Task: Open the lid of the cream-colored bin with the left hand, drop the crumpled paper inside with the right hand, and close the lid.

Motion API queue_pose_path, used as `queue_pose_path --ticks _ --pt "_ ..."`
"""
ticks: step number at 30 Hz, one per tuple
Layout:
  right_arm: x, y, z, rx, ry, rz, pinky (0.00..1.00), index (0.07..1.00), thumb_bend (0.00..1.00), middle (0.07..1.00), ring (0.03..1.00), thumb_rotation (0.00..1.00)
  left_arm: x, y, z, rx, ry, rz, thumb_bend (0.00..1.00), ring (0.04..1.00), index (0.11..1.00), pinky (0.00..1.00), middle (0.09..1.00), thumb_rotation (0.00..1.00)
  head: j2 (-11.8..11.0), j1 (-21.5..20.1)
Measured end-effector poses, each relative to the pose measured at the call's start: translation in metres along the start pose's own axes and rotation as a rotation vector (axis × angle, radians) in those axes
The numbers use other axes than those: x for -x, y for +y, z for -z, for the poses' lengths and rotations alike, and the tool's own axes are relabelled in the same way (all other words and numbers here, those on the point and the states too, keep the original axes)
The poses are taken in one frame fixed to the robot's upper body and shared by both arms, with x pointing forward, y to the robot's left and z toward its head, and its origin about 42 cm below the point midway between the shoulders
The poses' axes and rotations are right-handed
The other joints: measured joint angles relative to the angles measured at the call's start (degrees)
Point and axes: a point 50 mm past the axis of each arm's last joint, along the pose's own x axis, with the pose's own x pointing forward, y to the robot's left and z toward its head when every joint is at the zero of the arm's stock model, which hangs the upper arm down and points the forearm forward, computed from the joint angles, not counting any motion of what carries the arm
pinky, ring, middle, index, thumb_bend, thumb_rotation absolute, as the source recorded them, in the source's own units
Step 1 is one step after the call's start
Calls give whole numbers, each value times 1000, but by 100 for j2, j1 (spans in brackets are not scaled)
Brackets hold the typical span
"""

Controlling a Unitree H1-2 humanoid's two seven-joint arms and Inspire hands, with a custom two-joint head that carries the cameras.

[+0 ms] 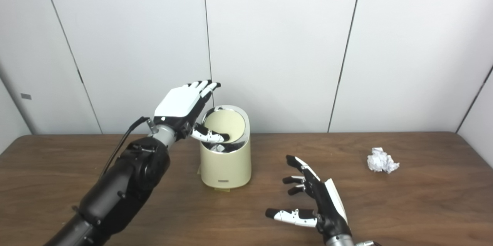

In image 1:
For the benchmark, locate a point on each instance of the white and black right hand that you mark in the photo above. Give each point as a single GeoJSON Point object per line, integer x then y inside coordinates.
{"type": "Point", "coordinates": [327, 205]}

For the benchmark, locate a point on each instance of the white and black left hand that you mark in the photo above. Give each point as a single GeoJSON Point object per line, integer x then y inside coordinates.
{"type": "Point", "coordinates": [179, 103]}

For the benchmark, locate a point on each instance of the cream round bin lid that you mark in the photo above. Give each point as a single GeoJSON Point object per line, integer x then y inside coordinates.
{"type": "Point", "coordinates": [227, 122]}

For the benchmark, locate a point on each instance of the white paper ball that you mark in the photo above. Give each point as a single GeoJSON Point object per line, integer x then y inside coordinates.
{"type": "Point", "coordinates": [381, 160]}

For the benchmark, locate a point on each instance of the cream-colored bin body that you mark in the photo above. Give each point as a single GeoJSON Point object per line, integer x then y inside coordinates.
{"type": "Point", "coordinates": [227, 167]}

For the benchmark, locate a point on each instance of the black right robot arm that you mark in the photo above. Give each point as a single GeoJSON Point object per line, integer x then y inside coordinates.
{"type": "Point", "coordinates": [339, 241]}

